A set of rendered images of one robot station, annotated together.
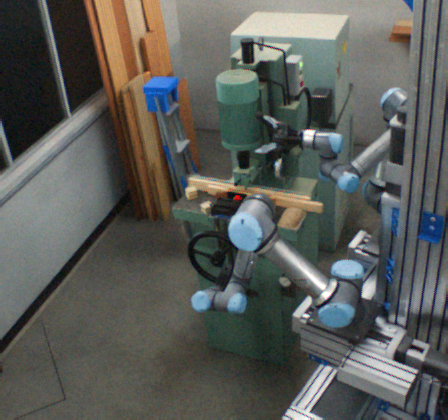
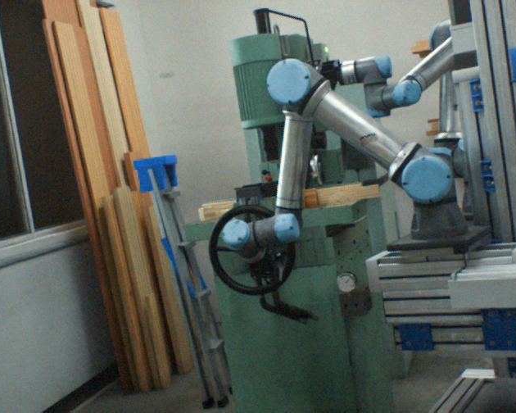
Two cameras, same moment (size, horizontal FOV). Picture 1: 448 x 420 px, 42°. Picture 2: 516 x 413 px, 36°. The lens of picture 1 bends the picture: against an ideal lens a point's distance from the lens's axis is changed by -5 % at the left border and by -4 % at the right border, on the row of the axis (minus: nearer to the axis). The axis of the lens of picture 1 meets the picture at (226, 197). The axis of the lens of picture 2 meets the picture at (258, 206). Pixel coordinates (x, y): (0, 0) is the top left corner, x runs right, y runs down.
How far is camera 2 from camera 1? 1.42 m
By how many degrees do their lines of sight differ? 30
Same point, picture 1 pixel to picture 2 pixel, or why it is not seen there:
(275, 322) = (341, 381)
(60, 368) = not seen: outside the picture
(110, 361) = not seen: outside the picture
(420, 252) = not seen: outside the picture
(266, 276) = (319, 297)
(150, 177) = (142, 323)
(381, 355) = (508, 264)
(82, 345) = not seen: outside the picture
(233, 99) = (252, 54)
